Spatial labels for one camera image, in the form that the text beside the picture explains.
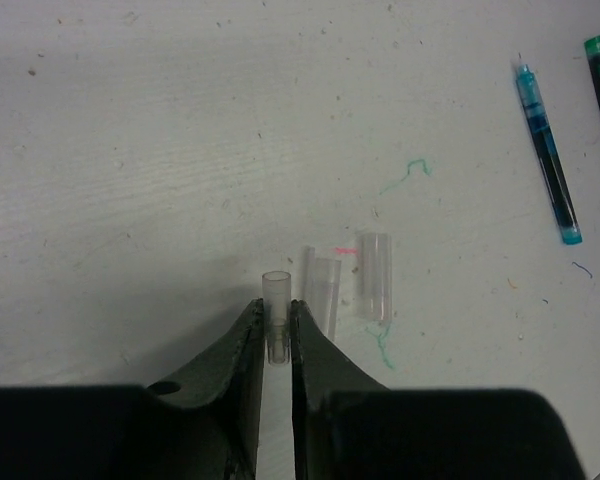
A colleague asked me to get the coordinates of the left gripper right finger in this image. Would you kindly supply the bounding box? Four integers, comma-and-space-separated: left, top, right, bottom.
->
290, 300, 387, 479

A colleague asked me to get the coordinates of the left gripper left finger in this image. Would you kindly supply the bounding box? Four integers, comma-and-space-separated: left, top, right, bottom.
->
145, 299, 264, 479

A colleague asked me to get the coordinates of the clear pen cap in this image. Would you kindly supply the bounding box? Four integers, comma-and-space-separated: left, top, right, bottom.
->
300, 246, 341, 341
357, 232, 393, 326
262, 271, 291, 365

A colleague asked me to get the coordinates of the light blue pen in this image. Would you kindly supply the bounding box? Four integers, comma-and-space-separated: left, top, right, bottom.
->
515, 63, 582, 245

